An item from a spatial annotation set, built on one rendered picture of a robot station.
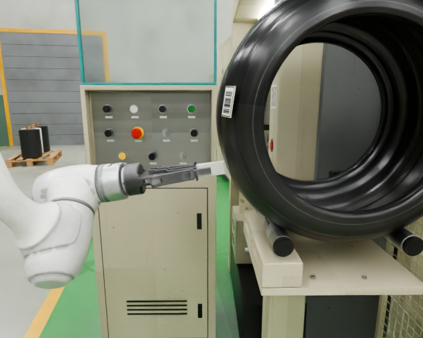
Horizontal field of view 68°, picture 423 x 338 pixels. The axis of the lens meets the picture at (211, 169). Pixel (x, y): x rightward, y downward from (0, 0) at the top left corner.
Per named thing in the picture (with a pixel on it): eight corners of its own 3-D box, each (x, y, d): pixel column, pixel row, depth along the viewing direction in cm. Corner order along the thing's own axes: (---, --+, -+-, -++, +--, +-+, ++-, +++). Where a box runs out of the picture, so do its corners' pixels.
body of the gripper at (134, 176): (118, 168, 70) (160, 163, 70) (127, 161, 78) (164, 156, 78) (125, 200, 71) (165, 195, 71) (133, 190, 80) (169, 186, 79)
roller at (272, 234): (257, 208, 101) (248, 198, 101) (268, 198, 101) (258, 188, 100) (282, 261, 67) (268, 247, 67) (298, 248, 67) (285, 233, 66)
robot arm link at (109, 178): (105, 161, 78) (128, 157, 78) (112, 196, 80) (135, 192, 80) (92, 168, 69) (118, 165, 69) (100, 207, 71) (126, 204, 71)
